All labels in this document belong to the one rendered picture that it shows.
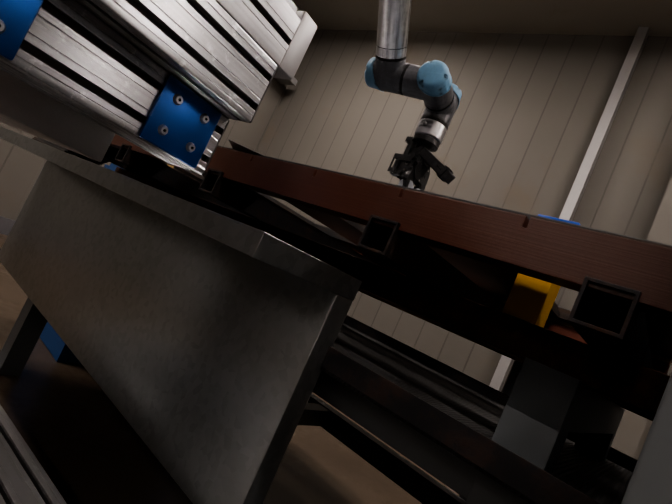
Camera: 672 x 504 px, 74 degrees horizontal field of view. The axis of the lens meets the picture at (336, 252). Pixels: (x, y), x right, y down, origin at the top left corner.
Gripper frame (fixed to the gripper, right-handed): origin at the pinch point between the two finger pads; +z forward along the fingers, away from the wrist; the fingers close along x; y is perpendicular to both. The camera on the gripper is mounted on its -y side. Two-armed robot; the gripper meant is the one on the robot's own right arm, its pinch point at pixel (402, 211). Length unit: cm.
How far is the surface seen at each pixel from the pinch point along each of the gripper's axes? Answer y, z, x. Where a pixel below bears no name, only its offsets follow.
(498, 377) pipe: 25, 34, -217
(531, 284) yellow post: -43, 12, 24
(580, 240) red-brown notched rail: -51, 9, 41
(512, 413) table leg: -50, 29, 36
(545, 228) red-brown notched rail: -47, 8, 41
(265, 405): -24, 43, 45
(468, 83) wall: 139, -180, -216
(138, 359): 8, 51, 45
